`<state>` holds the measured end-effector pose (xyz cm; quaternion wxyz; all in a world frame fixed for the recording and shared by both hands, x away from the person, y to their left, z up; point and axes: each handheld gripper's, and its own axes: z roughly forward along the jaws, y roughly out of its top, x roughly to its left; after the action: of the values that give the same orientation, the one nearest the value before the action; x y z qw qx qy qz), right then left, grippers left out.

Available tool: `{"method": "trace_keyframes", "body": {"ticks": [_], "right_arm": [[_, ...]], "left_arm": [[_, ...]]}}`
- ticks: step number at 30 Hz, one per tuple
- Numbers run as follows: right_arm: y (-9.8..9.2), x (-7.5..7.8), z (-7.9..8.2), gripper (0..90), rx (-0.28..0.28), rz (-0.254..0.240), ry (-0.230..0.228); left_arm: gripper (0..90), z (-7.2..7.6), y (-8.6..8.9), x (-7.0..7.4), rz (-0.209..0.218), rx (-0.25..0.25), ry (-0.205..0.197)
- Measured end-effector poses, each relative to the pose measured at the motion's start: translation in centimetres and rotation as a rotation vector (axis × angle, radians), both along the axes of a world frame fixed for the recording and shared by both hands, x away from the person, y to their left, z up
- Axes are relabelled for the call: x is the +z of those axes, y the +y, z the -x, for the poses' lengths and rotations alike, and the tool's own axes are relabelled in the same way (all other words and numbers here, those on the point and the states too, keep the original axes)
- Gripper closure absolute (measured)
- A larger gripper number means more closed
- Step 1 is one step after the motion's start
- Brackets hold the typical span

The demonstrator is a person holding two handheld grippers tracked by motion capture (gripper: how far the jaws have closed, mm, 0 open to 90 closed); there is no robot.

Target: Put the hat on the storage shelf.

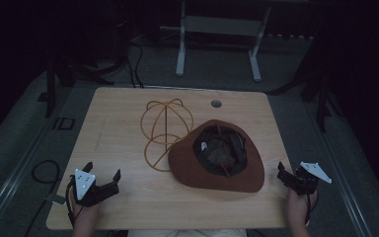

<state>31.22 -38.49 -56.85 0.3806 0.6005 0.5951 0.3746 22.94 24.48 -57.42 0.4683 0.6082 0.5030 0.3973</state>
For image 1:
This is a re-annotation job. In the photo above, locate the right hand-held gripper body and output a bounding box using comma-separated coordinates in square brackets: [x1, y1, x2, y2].
[282, 161, 333, 197]

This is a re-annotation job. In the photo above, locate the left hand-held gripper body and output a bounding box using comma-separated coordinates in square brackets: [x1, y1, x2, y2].
[66, 168, 121, 208]

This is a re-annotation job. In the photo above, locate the brown felt hat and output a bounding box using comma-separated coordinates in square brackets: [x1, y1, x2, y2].
[167, 118, 265, 194]

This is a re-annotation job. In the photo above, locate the golden wire hat stand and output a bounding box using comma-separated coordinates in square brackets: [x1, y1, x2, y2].
[140, 98, 194, 173]

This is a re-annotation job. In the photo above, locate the person's left hand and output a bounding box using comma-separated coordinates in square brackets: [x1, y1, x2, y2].
[68, 193, 103, 229]

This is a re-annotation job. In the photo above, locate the person's right hand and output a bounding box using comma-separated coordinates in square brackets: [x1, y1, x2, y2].
[287, 188, 320, 228]

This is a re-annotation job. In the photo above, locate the small grey floor tag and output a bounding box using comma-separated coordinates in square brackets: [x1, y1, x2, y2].
[44, 193, 67, 205]

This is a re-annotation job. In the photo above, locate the black metal stand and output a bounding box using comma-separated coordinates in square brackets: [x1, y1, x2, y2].
[265, 62, 343, 133]
[38, 55, 116, 119]

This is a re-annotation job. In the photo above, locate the left hand-held gripper cable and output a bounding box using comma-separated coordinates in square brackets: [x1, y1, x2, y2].
[64, 179, 80, 228]

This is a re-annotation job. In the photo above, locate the hand-held gripper cable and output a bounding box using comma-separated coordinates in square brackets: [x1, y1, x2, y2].
[64, 179, 80, 228]
[304, 193, 320, 227]

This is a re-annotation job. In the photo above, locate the right hand-held gripper cable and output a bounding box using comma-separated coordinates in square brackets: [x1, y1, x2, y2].
[304, 193, 320, 227]

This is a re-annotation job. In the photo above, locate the black rectangular floor bracket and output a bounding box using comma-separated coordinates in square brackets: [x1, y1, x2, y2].
[52, 117, 76, 131]

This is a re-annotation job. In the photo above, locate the black looped floor cable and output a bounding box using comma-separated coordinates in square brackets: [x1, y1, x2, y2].
[23, 159, 61, 237]

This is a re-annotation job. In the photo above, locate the black hanging cable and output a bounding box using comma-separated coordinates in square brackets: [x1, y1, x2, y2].
[124, 39, 145, 89]

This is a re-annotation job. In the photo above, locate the white metal table frame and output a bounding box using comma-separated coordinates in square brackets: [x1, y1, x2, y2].
[175, 0, 273, 83]

